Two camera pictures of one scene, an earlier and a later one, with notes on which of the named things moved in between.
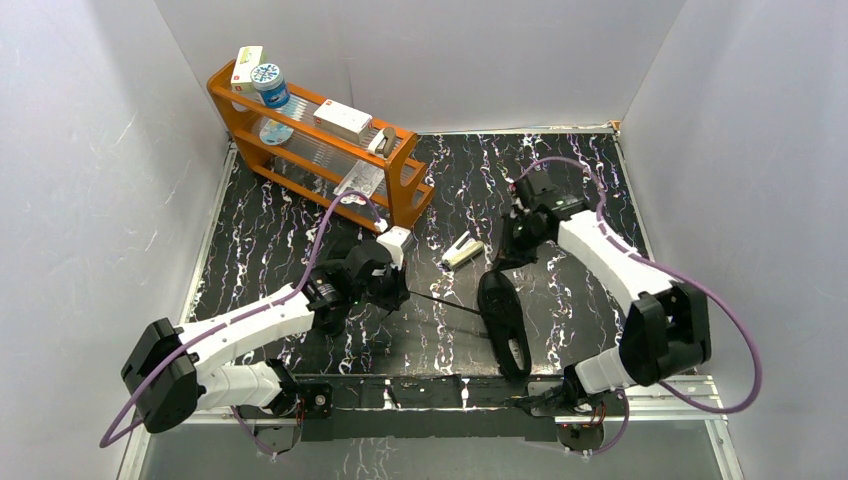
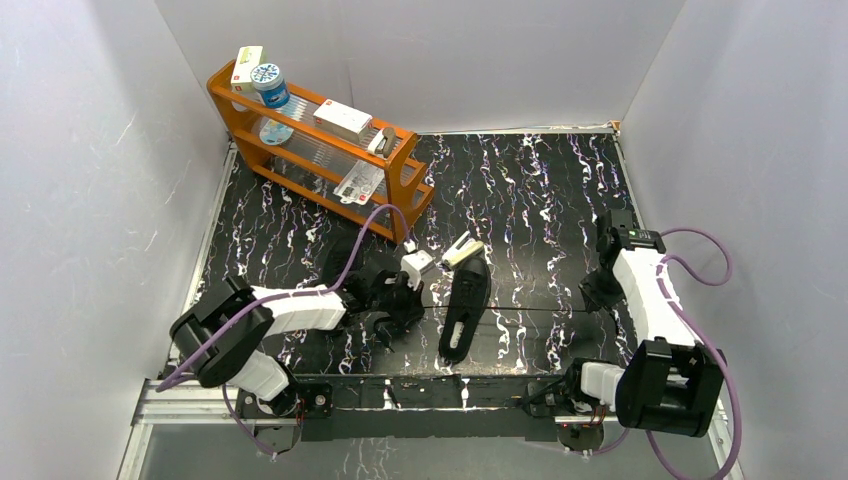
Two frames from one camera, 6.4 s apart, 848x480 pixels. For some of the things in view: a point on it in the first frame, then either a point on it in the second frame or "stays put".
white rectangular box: (342, 121) stays put
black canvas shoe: (502, 309) → (467, 287)
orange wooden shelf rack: (371, 183) stays put
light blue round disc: (273, 133) stays put
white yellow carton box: (247, 59) stays put
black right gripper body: (519, 239) → (602, 289)
